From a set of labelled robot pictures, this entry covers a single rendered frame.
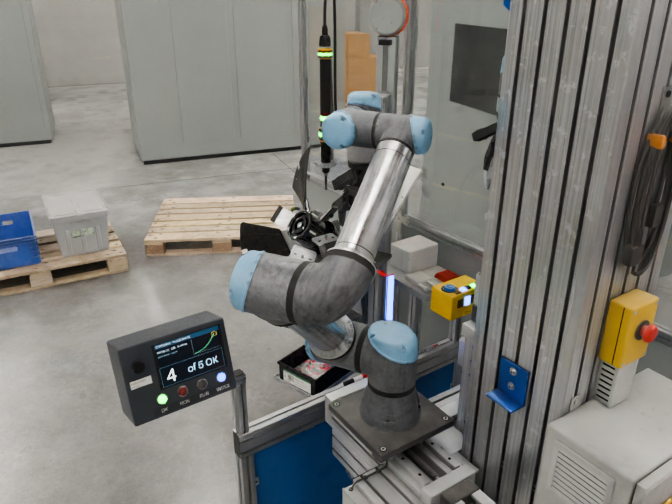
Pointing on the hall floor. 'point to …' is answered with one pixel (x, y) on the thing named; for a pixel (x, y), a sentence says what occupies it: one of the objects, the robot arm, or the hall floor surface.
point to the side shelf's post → (415, 315)
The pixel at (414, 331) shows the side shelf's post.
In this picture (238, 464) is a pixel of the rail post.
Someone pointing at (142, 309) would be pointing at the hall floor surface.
